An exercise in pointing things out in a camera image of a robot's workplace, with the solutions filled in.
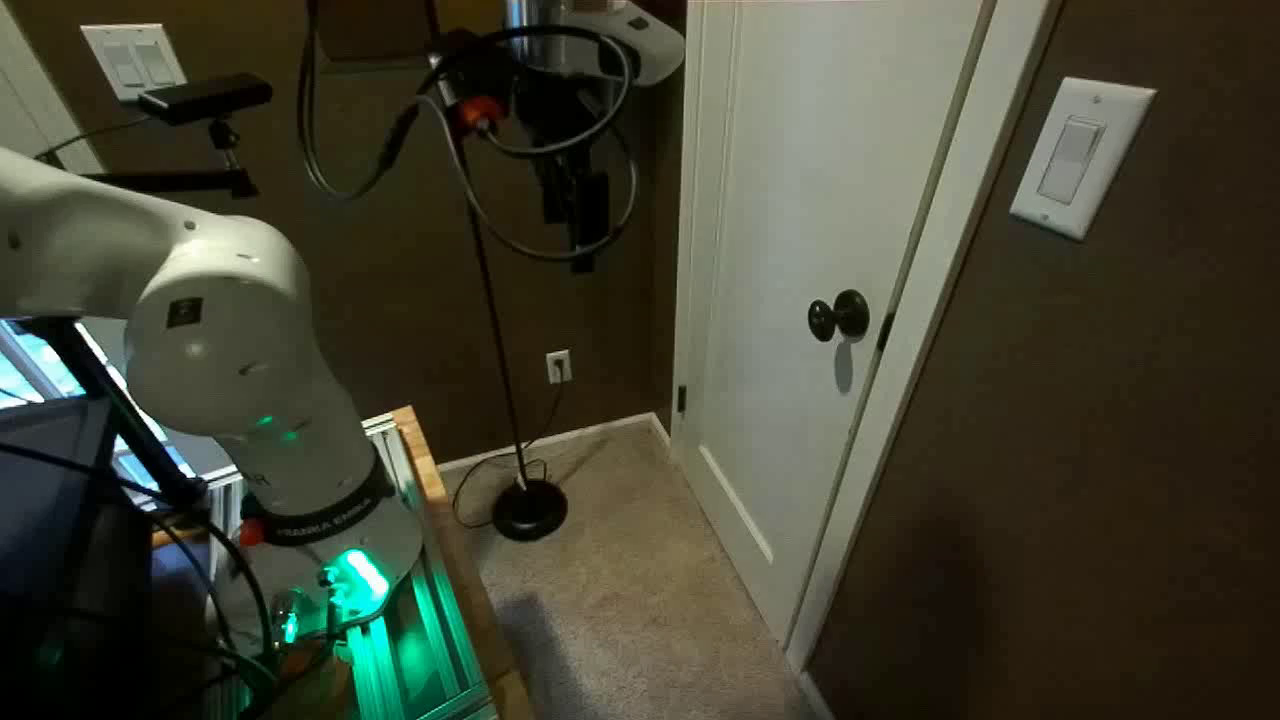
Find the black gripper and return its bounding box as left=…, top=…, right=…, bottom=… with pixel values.
left=538, top=154, right=618, bottom=275

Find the white panel door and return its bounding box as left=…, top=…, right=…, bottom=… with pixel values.
left=671, top=0, right=995, bottom=647

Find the black round door knob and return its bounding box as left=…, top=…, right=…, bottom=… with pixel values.
left=805, top=282, right=870, bottom=345

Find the white baseboard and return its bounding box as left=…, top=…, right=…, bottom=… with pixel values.
left=436, top=407, right=671, bottom=473

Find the black round-base floor stand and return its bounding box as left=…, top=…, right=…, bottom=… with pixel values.
left=424, top=70, right=570, bottom=546

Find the black diagonal strut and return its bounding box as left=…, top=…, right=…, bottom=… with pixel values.
left=16, top=311, right=213, bottom=510

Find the black monitor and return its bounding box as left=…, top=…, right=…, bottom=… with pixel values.
left=0, top=394, right=157, bottom=720

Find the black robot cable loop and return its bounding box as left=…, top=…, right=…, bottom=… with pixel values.
left=424, top=21, right=644, bottom=268
left=291, top=0, right=452, bottom=207

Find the wooden table edge rail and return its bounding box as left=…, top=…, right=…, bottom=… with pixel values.
left=382, top=404, right=534, bottom=720

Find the black camera tripod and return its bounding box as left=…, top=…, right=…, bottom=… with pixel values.
left=35, top=115, right=262, bottom=203

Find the black stereo camera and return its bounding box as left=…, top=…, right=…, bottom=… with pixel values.
left=134, top=70, right=277, bottom=132

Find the white wide wall switch plate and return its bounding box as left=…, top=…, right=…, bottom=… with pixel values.
left=77, top=21, right=191, bottom=106

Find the white single rocker switch plate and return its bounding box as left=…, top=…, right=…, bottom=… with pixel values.
left=1003, top=70, right=1160, bottom=245

